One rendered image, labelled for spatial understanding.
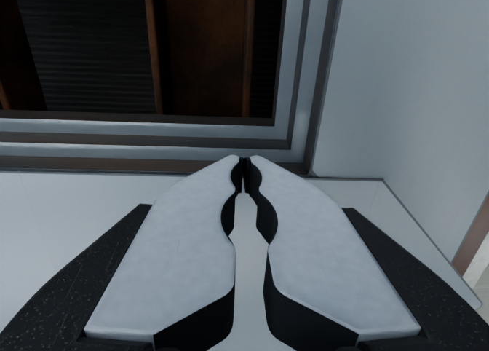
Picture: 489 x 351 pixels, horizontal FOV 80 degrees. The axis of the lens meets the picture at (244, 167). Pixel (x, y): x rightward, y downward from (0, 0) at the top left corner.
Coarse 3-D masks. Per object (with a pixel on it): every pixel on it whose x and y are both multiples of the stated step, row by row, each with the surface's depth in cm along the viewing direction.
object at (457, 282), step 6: (456, 270) 17; (456, 276) 17; (450, 282) 17; (456, 282) 17; (462, 282) 17; (456, 288) 18; (462, 288) 18; (468, 288) 18; (462, 294) 18; (468, 294) 18; (474, 294) 18; (468, 300) 18; (474, 300) 18; (480, 300) 18; (474, 306) 18; (480, 306) 18
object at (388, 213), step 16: (384, 192) 14; (384, 208) 14; (400, 208) 14; (384, 224) 15; (400, 224) 15; (416, 224) 15; (400, 240) 15; (416, 240) 16; (432, 240) 16; (416, 256) 16; (432, 256) 16; (448, 272) 17
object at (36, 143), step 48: (288, 0) 12; (336, 0) 10; (288, 48) 13; (288, 96) 14; (0, 144) 14; (48, 144) 14; (96, 144) 14; (144, 144) 14; (192, 144) 14; (240, 144) 15; (288, 144) 15
